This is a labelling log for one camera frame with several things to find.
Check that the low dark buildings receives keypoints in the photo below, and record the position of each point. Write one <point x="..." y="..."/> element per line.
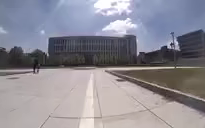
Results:
<point x="156" y="55"/>

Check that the large wide grey building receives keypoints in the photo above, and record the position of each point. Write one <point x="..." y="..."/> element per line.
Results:
<point x="90" y="46"/>

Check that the dark glass-fronted building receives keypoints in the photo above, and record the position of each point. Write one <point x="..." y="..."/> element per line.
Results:
<point x="195" y="43"/>

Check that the row of small trees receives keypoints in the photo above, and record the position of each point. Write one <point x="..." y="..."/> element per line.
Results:
<point x="90" y="60"/>

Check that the concrete kerb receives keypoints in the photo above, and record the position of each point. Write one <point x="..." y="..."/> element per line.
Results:
<point x="156" y="87"/>

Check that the row of dark trees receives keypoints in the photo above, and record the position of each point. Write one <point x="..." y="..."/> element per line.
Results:
<point x="13" y="56"/>

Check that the brownish grass field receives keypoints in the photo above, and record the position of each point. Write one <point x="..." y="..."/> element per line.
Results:
<point x="176" y="78"/>

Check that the tall lamp pole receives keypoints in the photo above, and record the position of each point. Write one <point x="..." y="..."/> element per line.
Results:
<point x="173" y="50"/>

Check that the person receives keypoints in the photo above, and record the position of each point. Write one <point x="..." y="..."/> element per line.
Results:
<point x="35" y="65"/>

